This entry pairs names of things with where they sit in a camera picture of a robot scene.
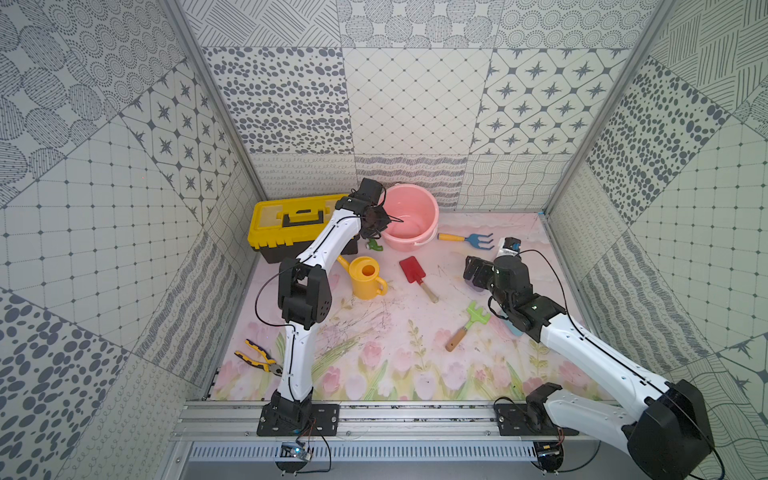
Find pink plastic bucket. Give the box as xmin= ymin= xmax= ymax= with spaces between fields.
xmin=382 ymin=184 xmax=440 ymax=252

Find blue rake yellow handle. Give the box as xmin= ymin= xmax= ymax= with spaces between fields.
xmin=437 ymin=233 xmax=494 ymax=251

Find yellow watering can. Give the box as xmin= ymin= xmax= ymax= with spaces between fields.
xmin=337 ymin=256 xmax=389 ymax=301

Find red shovel wooden handle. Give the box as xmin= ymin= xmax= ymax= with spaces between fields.
xmin=399 ymin=256 xmax=439 ymax=303

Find purple shovel pink handle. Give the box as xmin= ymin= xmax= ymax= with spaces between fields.
xmin=466 ymin=277 xmax=487 ymax=292

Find light blue trowel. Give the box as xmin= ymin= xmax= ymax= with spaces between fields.
xmin=501 ymin=316 xmax=523 ymax=337

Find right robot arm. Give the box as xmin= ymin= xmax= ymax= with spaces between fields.
xmin=463 ymin=251 xmax=717 ymax=479

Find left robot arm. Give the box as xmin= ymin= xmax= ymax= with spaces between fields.
xmin=267 ymin=178 xmax=391 ymax=431

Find green toy hammer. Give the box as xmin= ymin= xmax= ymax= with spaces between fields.
xmin=366 ymin=238 xmax=383 ymax=252

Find yellow black toolbox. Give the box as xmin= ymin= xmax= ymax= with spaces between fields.
xmin=247 ymin=194 xmax=362 ymax=270

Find floral table mat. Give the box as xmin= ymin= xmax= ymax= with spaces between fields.
xmin=209 ymin=211 xmax=601 ymax=402

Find yellow black pliers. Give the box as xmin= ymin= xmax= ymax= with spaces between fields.
xmin=234 ymin=339 xmax=283 ymax=377

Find green rake wooden handle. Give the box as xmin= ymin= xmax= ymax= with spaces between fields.
xmin=445 ymin=301 xmax=491 ymax=352

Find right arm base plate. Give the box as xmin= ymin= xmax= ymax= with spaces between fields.
xmin=493 ymin=403 xmax=580 ymax=437

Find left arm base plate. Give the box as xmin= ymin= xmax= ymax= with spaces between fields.
xmin=256 ymin=403 xmax=341 ymax=437

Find aluminium mounting rail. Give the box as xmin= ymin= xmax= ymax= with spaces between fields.
xmin=170 ymin=400 xmax=664 ymax=443

